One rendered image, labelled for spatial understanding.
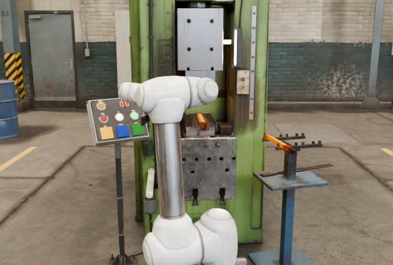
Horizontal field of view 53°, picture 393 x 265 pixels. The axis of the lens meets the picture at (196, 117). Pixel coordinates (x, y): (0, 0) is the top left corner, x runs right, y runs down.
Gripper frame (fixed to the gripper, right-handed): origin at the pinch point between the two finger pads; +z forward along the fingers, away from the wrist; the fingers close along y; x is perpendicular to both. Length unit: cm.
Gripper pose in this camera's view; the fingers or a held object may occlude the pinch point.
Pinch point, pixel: (143, 121)
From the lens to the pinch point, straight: 240.3
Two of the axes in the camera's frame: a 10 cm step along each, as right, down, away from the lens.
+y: 8.7, -1.0, 4.8
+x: -2.4, -9.4, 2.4
